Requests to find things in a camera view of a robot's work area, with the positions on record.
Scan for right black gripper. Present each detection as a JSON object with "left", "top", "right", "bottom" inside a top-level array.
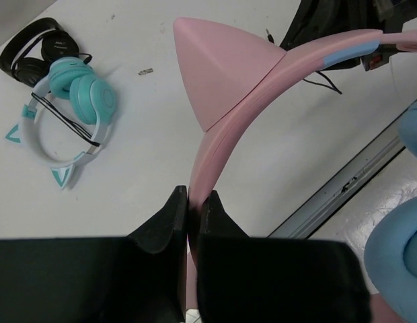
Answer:
[{"left": 278, "top": 0, "right": 417, "bottom": 73}]

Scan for small metal debris piece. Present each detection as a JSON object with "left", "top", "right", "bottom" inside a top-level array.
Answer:
[{"left": 138, "top": 68, "right": 153, "bottom": 75}]

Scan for aluminium front rail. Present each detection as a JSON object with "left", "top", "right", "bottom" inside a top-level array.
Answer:
[{"left": 269, "top": 137, "right": 404, "bottom": 238}]

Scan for pink blue cat-ear headphones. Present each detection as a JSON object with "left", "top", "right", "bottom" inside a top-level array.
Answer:
[{"left": 174, "top": 17, "right": 417, "bottom": 303}]

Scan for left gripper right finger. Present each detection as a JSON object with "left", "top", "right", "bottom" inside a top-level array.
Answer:
[{"left": 197, "top": 191, "right": 372, "bottom": 322}]

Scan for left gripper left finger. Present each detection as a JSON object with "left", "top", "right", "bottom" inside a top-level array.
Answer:
[{"left": 0, "top": 186, "right": 187, "bottom": 322}]

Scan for black headphones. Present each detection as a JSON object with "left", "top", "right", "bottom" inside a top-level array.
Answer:
[{"left": 0, "top": 17, "right": 94, "bottom": 92}]

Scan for teal white cat-ear headphones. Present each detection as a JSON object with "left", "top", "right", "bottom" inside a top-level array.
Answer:
[{"left": 5, "top": 57, "right": 116, "bottom": 189}]

